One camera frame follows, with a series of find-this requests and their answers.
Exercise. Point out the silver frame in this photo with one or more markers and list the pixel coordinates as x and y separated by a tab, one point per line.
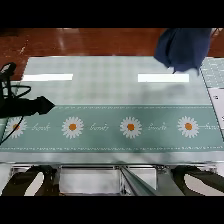
90	180

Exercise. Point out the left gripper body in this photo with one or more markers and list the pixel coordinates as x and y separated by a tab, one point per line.
40	105

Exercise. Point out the blue shirt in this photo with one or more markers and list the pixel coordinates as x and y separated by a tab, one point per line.
183	48

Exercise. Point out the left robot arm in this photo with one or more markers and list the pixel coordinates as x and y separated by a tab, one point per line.
16	107

